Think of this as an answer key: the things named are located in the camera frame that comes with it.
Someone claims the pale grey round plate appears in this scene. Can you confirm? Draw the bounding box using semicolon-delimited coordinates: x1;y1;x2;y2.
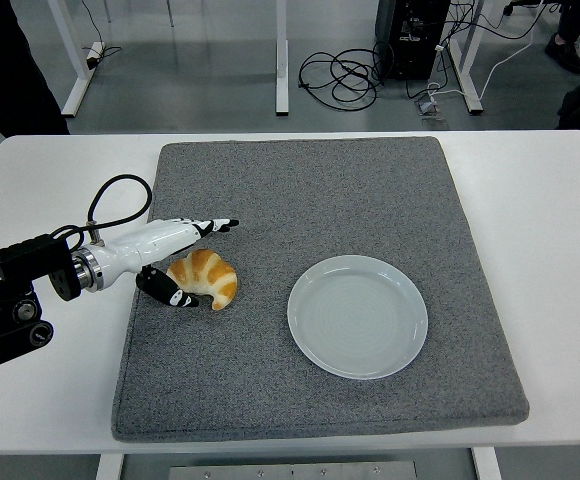
287;254;430;381

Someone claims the person's foot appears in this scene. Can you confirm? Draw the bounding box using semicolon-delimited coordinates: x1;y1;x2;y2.
543;32;580;75

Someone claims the white cable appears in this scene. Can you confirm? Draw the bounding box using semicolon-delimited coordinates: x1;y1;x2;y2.
427;14;541;101

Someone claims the white table leg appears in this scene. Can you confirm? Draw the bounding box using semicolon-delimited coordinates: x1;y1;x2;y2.
94;452;125;480
471;446;502;480

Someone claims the person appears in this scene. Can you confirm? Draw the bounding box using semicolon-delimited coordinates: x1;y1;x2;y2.
0;0;71;189

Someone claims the white power strip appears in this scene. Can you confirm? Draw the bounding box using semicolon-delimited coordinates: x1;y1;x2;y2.
85;41;107;70

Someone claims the golden croissant bread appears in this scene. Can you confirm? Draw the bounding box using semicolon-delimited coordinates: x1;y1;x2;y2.
165;248;239;312

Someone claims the white desk leg frame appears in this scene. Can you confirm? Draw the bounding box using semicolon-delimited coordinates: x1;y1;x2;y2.
47;0;96;120
447;0;485;115
274;0;290;117

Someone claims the black chair base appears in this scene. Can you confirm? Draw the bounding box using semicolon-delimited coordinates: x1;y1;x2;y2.
502;0;561;16

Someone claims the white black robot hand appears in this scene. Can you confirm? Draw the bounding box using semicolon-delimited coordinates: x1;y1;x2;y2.
97;217;241;309

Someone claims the black computer tower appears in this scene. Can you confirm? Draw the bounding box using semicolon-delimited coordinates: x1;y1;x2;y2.
373;0;452;82

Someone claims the grey fabric mat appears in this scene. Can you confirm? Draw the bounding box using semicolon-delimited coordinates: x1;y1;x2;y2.
110;135;531;444

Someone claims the grey metal plate with screws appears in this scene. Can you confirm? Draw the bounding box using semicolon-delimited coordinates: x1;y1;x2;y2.
168;459;420;480

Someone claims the black coiled cable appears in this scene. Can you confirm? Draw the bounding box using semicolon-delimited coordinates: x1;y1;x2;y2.
297;42;386;110

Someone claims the grey floor socket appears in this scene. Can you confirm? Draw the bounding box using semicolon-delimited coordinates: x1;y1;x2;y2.
413;94;449;122

